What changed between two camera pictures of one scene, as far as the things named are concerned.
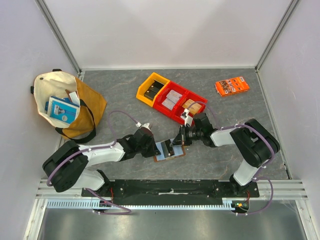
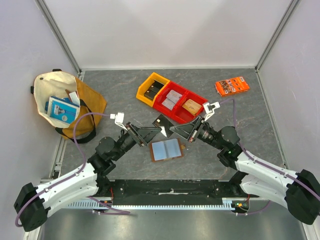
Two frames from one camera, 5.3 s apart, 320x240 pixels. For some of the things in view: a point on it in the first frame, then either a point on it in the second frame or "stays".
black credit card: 168,150 → 161,121
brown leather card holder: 178,151 stays
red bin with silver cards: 168,100 stays
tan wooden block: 194,108 stays
